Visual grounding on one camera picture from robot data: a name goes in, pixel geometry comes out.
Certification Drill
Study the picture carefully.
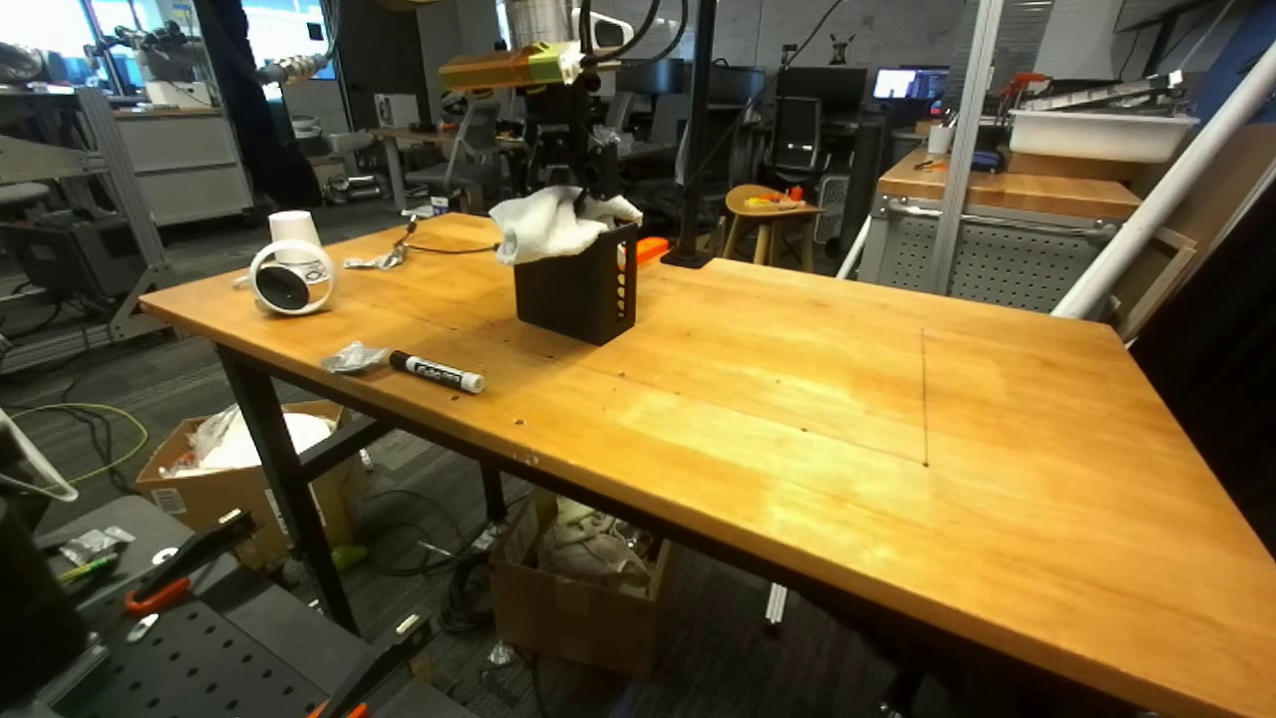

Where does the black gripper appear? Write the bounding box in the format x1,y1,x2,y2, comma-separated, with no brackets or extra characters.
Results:
524,84,621,209

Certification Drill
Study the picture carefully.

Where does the white cloth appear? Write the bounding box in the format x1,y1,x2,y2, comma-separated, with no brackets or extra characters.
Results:
488,182,648,266

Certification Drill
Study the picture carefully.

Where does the black perforated box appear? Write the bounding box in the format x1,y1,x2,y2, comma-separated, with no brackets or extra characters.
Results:
512,218,644,352

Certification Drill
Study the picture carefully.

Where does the cardboard box with rags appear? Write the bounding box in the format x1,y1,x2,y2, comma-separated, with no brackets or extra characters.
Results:
491,489,674,674

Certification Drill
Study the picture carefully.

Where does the cardboard box with plastic bag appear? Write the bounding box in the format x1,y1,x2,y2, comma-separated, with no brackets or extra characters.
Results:
136,404,370,576

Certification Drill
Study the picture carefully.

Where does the black vertical pole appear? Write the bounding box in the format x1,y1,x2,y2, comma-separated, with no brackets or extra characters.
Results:
669,0,721,262

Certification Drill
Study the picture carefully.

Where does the round wooden stool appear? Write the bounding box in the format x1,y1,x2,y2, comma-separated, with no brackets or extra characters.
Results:
721,181,823,272

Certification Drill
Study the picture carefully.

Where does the black marker with white label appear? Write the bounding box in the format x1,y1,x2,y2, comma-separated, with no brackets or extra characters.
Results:
387,347,488,400

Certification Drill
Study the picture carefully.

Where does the small crumpled foil piece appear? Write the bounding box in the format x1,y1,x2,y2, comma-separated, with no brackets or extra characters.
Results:
318,338,391,377

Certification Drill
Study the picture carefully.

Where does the white cup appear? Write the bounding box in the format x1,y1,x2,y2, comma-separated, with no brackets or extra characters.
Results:
269,209,328,255

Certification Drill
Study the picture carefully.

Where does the white VR controller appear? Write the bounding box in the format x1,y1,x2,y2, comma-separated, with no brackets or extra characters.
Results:
242,235,338,319

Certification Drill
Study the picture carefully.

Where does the lit computer monitor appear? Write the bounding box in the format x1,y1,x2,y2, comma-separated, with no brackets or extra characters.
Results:
868,62,927,106

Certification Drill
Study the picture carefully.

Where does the white drawer cabinet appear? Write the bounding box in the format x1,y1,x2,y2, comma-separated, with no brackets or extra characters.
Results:
114,105,257,230

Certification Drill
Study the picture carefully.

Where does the black table leg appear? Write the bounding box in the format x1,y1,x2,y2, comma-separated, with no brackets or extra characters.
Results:
213,342,367,638

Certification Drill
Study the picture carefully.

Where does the wooden workbench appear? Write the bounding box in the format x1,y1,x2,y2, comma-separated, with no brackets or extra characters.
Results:
874,147,1148,222

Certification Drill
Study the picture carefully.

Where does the grey pegboard panel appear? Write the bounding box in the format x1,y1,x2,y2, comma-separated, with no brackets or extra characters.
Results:
853,203,1133,319

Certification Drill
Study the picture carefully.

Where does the grey metal shelf rack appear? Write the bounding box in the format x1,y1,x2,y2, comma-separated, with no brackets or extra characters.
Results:
0,84,177,377

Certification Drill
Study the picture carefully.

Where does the black orange bar clamp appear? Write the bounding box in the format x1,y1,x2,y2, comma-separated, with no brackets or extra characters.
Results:
312,611,437,718
123,506,257,622

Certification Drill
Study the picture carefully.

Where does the white plastic bin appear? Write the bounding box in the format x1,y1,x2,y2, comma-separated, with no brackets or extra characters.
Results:
1009,105,1203,167

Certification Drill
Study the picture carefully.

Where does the white slanted pole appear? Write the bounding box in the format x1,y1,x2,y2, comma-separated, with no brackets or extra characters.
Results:
1055,44,1276,323

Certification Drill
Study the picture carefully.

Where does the black perforated board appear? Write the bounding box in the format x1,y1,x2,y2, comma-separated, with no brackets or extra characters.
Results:
51,582,464,718

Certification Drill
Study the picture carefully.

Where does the grey metal post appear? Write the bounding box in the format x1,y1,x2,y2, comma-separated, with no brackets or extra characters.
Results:
927,0,1009,294

